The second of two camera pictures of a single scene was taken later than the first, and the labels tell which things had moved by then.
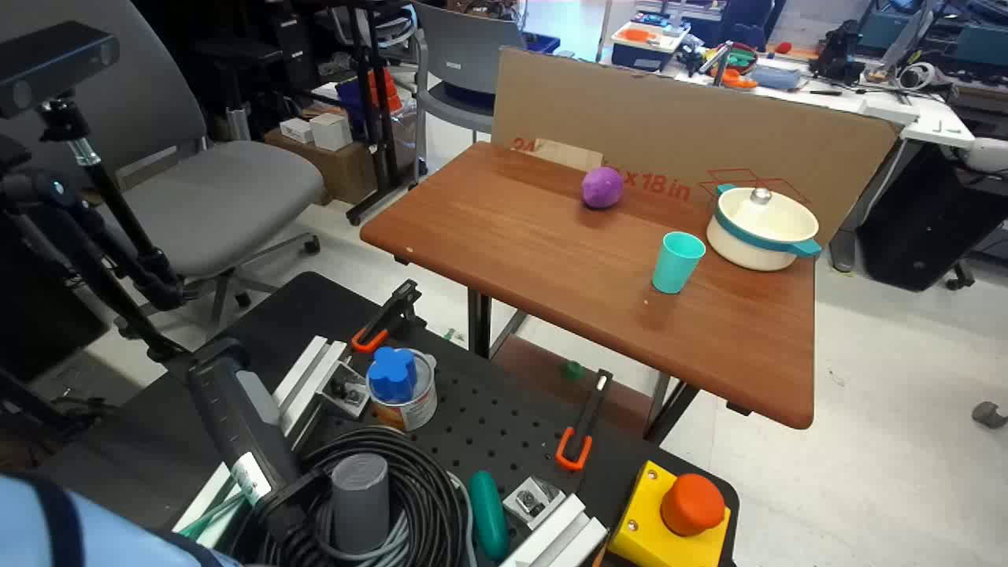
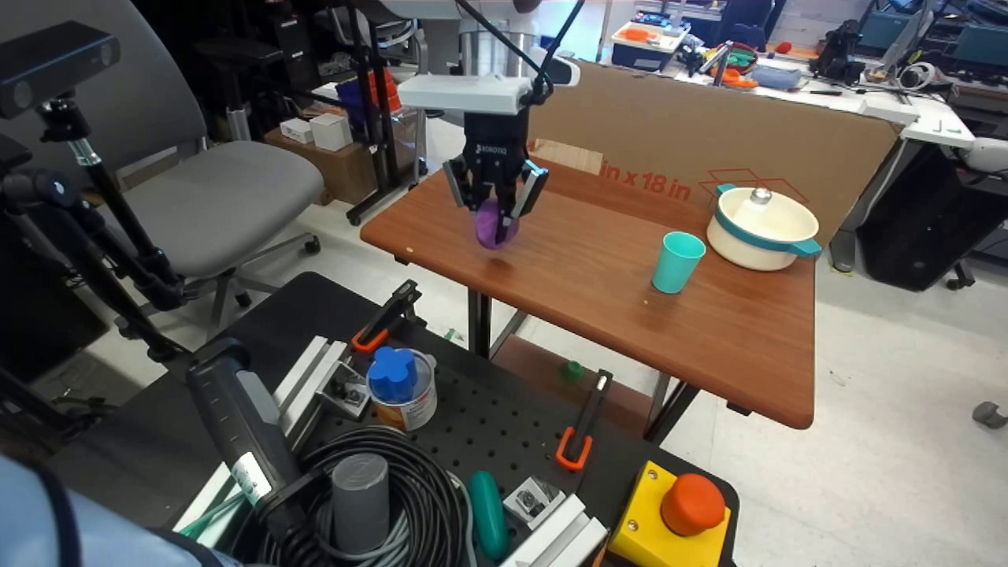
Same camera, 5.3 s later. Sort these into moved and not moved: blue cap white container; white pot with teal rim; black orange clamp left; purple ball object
Moved: purple ball object
Not moved: black orange clamp left; blue cap white container; white pot with teal rim
